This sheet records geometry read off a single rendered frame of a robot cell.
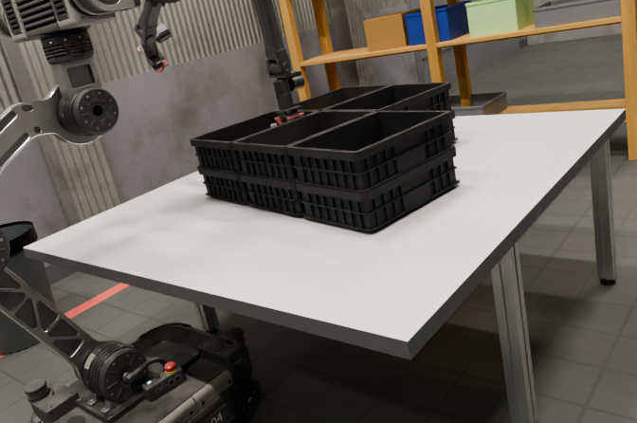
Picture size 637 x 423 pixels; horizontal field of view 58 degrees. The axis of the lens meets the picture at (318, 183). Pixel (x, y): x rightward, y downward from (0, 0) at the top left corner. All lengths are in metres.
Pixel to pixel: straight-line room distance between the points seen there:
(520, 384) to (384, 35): 3.22
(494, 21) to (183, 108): 2.29
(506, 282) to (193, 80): 3.39
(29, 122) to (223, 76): 3.01
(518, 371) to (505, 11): 2.79
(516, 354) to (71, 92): 1.47
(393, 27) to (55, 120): 3.04
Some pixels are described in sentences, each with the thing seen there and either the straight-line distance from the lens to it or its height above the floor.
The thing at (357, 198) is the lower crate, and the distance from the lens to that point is 1.51.
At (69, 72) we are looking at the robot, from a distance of 1.89.
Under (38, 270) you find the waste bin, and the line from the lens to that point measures 3.24.
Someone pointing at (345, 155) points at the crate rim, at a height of 0.92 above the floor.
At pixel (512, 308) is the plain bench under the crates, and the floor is 0.43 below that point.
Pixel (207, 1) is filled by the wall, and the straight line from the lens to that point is 4.79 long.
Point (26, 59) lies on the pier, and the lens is 3.77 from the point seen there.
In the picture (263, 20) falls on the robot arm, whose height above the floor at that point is 1.28.
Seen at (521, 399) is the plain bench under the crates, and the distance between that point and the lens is 1.85.
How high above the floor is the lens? 1.29
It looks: 17 degrees down
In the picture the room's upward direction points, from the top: 12 degrees counter-clockwise
